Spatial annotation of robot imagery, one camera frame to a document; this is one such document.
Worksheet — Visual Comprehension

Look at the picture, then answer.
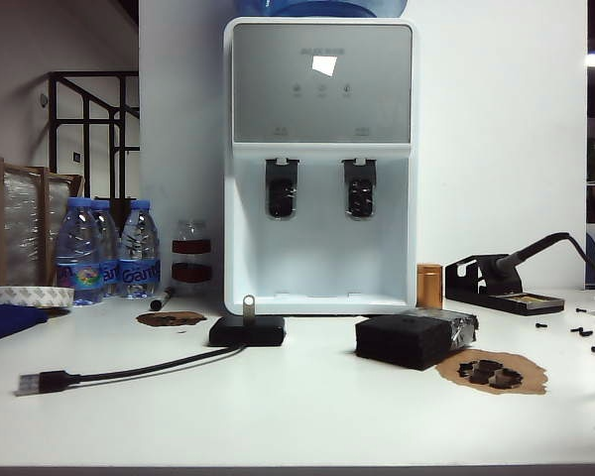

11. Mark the grey black soldering iron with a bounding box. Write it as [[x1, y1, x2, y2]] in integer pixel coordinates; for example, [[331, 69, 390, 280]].
[[490, 230, 589, 279]]

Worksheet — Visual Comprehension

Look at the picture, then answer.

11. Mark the blue cloth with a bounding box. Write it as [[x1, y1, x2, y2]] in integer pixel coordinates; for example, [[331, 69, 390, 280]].
[[0, 304, 50, 347]]

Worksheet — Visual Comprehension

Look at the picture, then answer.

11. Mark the white AUX water dispenser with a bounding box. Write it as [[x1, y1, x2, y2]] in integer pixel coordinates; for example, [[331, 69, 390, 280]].
[[222, 17, 420, 317]]

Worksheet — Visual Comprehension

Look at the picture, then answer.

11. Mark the right plastic water bottle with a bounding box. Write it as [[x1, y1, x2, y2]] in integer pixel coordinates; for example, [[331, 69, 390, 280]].
[[116, 198, 161, 298]]

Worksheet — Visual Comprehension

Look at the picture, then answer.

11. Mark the black soldering iron stand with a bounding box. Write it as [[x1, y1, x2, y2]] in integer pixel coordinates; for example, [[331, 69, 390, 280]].
[[444, 253, 566, 316]]

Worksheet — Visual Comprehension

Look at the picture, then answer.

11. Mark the wooden crate with bubble wrap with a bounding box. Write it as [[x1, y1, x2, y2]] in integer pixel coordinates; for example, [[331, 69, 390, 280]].
[[0, 154, 85, 289]]

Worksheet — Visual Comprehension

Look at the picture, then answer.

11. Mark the black USB hub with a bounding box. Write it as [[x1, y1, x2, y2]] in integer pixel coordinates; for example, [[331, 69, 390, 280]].
[[207, 316, 287, 347]]

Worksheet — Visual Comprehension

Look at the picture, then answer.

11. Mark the black metal stair railing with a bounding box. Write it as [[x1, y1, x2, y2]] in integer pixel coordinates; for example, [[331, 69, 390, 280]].
[[47, 70, 141, 202]]

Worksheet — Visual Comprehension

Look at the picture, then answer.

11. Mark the black marker pen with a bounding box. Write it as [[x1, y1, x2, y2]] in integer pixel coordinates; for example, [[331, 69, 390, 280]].
[[148, 286, 176, 312]]

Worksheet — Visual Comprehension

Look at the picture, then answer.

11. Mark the left plastic water bottle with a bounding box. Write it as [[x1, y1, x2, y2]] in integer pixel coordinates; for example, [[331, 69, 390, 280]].
[[54, 195, 104, 306]]

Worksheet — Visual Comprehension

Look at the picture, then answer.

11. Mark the white double-sided tape roll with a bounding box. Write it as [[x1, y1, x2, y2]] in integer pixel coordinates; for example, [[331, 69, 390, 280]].
[[0, 285, 74, 308]]

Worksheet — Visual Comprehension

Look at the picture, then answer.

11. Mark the glass jar with red bands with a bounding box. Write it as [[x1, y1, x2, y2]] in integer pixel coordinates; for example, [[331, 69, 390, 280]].
[[170, 217, 213, 294]]

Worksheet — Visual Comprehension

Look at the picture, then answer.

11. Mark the copper coloured cylinder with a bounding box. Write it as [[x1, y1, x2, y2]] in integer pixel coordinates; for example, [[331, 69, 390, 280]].
[[416, 262, 445, 309]]

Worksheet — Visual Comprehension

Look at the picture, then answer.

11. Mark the black sponge block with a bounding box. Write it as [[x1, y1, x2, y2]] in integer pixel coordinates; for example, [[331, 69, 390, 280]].
[[354, 307, 480, 372]]

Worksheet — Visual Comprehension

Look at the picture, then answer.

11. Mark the black soldering iron cable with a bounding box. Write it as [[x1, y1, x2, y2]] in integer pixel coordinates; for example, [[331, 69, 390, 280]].
[[569, 231, 595, 273]]

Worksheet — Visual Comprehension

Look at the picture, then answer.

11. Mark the clear plastic water bottle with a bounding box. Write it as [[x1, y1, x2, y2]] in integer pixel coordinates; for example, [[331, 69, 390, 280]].
[[91, 198, 123, 298]]

